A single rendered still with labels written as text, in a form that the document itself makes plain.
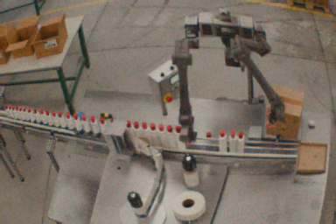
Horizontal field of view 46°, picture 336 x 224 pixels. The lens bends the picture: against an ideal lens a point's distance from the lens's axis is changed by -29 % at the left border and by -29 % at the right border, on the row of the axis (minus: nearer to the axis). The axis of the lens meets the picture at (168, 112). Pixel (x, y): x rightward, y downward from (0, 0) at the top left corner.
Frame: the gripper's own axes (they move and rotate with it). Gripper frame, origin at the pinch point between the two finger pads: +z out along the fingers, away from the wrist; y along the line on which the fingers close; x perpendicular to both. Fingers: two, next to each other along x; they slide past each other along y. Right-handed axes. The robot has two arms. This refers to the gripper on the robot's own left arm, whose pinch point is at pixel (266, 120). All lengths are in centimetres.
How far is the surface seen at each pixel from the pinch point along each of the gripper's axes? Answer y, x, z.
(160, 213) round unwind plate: 53, -33, 62
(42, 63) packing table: -102, -134, 162
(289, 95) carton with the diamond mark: -26.9, 19.8, -8.6
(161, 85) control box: -3, -66, 19
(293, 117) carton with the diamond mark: -8.8, 23.7, -8.7
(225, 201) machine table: 41, 2, 42
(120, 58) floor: -177, -39, 187
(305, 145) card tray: -2, 52, 2
